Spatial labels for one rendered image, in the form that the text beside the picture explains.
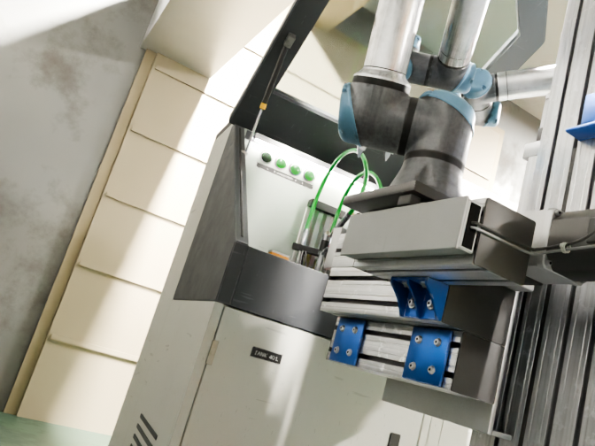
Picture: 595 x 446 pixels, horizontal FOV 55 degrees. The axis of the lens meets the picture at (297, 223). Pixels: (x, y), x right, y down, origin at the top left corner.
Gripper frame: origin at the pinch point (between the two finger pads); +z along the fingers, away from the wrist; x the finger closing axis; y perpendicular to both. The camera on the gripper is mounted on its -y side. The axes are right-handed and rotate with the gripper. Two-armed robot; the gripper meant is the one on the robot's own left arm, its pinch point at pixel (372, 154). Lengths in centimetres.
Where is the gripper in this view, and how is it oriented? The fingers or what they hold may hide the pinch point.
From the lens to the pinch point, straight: 168.5
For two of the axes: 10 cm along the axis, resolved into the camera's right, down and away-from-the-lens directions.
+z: -1.8, 8.4, 5.2
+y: 0.9, 5.4, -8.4
